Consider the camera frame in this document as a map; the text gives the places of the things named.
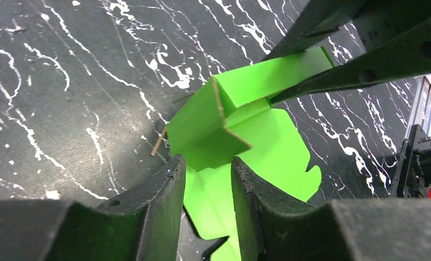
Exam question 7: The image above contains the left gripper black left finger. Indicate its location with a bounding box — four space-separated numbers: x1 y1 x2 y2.
0 155 186 260

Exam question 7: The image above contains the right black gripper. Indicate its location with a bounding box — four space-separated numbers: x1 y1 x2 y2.
264 0 431 104

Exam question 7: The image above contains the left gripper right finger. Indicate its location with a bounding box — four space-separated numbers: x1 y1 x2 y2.
231 157 431 260

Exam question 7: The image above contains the green paper box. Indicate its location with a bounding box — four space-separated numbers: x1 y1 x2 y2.
167 47 333 260

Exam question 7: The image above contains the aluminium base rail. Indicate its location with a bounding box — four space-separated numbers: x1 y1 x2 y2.
404 73 431 139

